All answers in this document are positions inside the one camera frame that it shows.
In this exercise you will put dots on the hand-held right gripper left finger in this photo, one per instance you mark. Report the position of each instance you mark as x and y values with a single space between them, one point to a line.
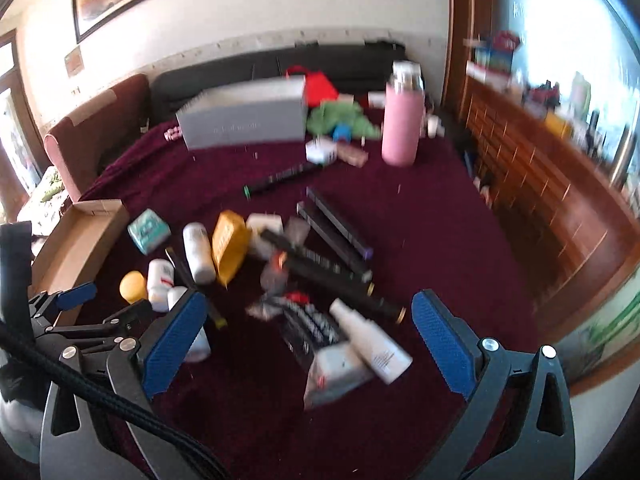
172 342

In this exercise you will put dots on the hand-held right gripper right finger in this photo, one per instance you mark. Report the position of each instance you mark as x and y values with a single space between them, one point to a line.
445 345

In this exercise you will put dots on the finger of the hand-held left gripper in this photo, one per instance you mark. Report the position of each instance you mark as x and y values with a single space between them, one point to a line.
125 317
75 296

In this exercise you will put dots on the yellow ball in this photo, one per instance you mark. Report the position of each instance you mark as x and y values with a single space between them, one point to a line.
132 287

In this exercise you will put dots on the small white bottle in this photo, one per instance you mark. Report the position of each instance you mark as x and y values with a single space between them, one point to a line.
175 297

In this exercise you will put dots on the white bottle red label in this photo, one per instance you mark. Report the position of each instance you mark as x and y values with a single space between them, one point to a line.
160 285

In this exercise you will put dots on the white spray bottle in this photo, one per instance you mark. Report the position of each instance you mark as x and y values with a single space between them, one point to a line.
375 345

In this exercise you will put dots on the thin black pen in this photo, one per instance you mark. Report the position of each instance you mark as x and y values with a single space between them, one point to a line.
179 265

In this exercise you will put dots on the teal packet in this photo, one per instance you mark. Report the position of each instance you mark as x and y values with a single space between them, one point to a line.
149 232

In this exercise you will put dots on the tall white bottle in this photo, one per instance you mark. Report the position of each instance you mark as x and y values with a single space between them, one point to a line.
199 255

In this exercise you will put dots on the beige-capped black marker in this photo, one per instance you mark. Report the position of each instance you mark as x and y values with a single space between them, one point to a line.
350 295

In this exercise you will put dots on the yellow box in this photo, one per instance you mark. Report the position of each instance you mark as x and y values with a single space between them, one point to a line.
230 247

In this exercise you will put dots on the white tube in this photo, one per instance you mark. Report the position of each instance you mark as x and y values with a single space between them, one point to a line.
335 370

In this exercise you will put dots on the black sachet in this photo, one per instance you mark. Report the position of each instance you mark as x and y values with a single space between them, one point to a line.
310 325

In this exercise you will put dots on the white power adapter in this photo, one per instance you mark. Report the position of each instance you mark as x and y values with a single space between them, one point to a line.
262 225

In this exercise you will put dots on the yellow-capped black marker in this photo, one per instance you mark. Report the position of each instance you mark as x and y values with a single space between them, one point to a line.
310 257

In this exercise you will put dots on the green patterned cushion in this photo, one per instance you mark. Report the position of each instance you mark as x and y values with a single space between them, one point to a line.
45 195

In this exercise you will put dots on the clear orange blister package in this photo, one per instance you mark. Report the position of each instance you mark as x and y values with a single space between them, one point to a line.
274 277

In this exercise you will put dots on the maroon blanket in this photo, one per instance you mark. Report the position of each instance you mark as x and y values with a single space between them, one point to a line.
425 220

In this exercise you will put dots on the grey-capped black marker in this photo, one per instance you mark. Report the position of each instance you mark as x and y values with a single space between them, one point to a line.
330 240

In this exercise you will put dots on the wooden glass door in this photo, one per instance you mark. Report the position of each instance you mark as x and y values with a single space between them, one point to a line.
15 110

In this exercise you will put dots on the purple-capped black marker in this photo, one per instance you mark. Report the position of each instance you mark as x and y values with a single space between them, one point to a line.
340 222

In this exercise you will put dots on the wooden cabinet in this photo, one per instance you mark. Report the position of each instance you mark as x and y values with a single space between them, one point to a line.
550 200

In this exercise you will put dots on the pink scrunchie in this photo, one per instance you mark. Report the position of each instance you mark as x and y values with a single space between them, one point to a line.
174 135

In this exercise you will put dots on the green-capped black marker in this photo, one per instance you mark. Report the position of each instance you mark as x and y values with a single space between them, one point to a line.
280 177

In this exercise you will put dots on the beige packet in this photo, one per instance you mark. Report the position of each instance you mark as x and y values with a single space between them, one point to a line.
352 155

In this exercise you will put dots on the pink water bottle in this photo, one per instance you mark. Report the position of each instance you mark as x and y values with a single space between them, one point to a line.
402 125

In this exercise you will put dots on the white multi-port charger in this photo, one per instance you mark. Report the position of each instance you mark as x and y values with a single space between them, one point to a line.
320 151

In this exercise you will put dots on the grey rectangular box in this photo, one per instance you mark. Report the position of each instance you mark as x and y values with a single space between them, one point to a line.
240 115

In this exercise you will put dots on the small blue object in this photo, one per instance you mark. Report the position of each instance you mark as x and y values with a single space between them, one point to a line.
343 132

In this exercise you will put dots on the small white box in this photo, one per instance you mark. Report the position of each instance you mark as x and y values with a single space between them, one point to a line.
377 100

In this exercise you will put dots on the green cloth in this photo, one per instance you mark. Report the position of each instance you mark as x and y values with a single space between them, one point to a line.
335 115

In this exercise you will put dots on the black sofa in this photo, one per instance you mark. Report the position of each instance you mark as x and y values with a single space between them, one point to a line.
225 72

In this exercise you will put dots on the red bag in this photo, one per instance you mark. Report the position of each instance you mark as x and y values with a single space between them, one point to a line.
320 90

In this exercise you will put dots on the colourful cardboard box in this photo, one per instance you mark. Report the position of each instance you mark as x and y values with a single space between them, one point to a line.
497 50

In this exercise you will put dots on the black pouch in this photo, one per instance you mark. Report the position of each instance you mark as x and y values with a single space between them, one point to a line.
385 45

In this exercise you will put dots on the small wall picture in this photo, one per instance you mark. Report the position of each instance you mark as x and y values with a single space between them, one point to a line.
73 61

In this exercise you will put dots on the brown wooden post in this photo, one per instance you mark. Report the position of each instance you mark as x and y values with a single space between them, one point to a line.
462 20

